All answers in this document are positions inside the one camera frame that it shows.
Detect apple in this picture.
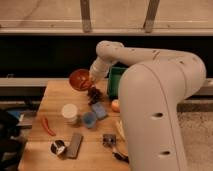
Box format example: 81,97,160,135
111,99,120,113

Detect white cup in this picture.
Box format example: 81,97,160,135
61,103,78,125

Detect red bowl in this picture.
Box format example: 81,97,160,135
69,69,92,91

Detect black bag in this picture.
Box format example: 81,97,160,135
0,109,22,171

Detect blue sponge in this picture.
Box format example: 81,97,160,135
91,102,107,120

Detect bunch of dark grapes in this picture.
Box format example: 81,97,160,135
87,87,103,105

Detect red chili pepper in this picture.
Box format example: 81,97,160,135
41,117,56,136

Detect blue cup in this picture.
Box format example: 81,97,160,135
82,112,97,129

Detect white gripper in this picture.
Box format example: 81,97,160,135
89,57,115,82

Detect green plastic tray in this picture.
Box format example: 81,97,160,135
107,67,125,99

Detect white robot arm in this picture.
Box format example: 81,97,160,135
90,41,206,171

